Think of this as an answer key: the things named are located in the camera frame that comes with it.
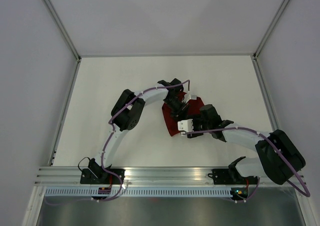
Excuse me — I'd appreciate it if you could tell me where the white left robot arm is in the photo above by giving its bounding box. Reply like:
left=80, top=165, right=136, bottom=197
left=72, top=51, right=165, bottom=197
left=88, top=79, right=190, bottom=184

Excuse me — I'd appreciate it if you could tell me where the aluminium frame post left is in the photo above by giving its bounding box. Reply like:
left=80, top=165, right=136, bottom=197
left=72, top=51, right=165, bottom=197
left=42, top=0, right=81, bottom=62

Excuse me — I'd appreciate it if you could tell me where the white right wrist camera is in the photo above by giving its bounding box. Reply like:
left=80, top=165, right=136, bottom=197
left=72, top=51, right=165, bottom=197
left=177, top=119, right=194, bottom=132

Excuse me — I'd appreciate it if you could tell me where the red cloth napkin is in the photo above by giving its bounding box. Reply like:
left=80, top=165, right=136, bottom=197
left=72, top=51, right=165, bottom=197
left=162, top=92, right=204, bottom=138

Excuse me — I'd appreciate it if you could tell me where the white slotted cable duct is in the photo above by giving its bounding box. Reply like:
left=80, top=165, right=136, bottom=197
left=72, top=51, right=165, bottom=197
left=44, top=186, right=232, bottom=197

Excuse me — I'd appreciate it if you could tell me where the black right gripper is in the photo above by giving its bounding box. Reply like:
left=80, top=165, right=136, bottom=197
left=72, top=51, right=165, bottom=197
left=185, top=113, right=211, bottom=139

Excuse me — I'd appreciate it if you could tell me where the aluminium frame post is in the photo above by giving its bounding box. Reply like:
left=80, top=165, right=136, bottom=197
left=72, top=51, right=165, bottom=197
left=42, top=0, right=81, bottom=62
left=251, top=0, right=291, bottom=61

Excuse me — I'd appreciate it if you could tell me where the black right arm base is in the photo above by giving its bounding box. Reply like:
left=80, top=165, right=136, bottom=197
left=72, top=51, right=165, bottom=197
left=207, top=168, right=258, bottom=185

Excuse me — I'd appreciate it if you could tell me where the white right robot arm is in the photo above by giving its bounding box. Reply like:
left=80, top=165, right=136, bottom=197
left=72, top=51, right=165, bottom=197
left=183, top=104, right=306, bottom=185

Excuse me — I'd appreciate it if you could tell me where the aluminium front rail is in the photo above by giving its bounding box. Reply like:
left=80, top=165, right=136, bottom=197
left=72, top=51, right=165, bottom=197
left=34, top=166, right=214, bottom=187

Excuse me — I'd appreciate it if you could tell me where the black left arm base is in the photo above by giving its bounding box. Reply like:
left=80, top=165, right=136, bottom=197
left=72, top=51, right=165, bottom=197
left=80, top=168, right=125, bottom=185

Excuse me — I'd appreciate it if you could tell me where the aluminium frame post right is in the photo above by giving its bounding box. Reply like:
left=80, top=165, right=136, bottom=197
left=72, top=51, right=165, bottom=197
left=251, top=0, right=291, bottom=61

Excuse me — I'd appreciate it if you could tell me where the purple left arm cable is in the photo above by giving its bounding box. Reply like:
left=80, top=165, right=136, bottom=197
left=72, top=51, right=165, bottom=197
left=44, top=79, right=192, bottom=206

